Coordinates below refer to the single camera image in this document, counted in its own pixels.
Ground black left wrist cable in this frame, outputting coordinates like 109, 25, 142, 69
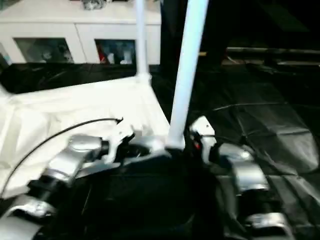
0, 116, 124, 199

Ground teal patterned hanging cloth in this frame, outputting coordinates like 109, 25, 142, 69
0, 44, 13, 66

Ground white plastic table leg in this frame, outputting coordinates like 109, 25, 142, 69
165, 0, 210, 150
134, 0, 153, 84

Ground red object behind glass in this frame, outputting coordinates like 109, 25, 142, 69
98, 45, 109, 63

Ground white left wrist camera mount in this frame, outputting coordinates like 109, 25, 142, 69
103, 126, 135, 164

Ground white cabinet with glass doors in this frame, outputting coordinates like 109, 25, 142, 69
0, 0, 163, 65

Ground black mat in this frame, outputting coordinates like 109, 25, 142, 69
0, 62, 320, 240

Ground clear glass trinket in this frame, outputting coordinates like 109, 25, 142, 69
80, 0, 106, 10

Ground white plastic table top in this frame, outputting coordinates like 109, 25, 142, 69
0, 73, 185, 199

